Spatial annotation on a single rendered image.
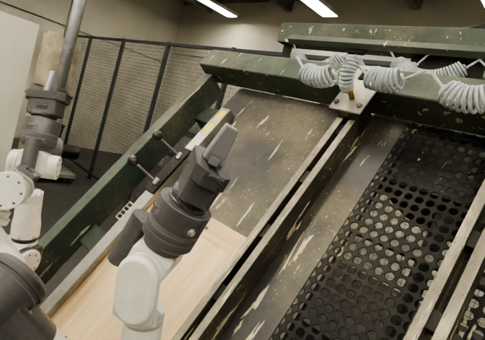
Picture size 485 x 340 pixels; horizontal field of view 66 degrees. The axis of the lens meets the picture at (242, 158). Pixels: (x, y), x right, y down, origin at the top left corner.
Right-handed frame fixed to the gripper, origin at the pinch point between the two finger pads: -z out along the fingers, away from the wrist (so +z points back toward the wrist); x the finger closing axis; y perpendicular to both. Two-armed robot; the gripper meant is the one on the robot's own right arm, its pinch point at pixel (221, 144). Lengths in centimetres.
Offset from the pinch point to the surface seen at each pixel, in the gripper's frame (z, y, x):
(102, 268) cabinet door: 63, -1, 50
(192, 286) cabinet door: 44, 20, 29
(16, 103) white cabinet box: 143, -127, 377
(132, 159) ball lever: 32, -7, 67
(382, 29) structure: -54, 57, 99
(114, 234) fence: 54, -2, 57
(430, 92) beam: -31, 50, 36
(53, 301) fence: 76, -9, 45
